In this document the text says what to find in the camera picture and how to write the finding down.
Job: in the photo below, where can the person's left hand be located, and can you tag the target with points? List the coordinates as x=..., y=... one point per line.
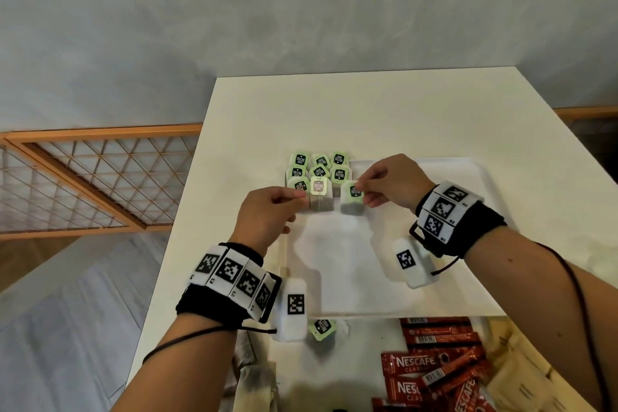
x=263, y=218

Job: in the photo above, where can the person's left thumb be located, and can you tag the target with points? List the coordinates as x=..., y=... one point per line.
x=292, y=199

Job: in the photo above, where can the white organizer box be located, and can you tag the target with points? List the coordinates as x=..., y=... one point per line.
x=357, y=373

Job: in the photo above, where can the person's right thumb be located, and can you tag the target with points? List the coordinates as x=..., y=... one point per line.
x=369, y=188

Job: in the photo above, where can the pile of red coffee sticks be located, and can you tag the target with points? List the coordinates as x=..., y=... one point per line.
x=434, y=368

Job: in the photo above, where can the person's right forearm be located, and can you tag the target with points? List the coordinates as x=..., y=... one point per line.
x=536, y=296

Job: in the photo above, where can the black wristband with marker tags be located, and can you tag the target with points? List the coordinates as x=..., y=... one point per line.
x=227, y=281
x=451, y=216

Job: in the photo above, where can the rows of green-tagged tea bags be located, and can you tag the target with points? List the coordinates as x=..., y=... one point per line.
x=318, y=166

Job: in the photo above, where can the white rectangular tray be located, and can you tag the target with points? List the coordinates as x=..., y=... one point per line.
x=347, y=262

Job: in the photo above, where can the pile of loose tea bags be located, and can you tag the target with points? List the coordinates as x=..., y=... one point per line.
x=253, y=382

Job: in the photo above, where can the pale-tagged tea bag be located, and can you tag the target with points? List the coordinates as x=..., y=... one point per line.
x=320, y=192

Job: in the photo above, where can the green-tagged tea bag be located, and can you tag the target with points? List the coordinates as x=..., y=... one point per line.
x=324, y=329
x=351, y=201

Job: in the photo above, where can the person's left forearm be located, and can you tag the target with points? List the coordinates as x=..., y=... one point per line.
x=183, y=368

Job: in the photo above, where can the wooden rail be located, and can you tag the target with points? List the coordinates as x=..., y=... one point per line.
x=586, y=113

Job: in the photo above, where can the white wrist camera with marker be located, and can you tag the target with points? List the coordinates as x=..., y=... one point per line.
x=410, y=264
x=292, y=315

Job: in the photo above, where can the pile of beige sachets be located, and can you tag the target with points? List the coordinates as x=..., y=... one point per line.
x=521, y=378

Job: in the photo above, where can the person's right hand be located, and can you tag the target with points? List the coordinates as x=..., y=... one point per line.
x=398, y=180

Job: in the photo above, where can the wooden lattice railing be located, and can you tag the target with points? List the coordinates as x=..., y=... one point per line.
x=96, y=175

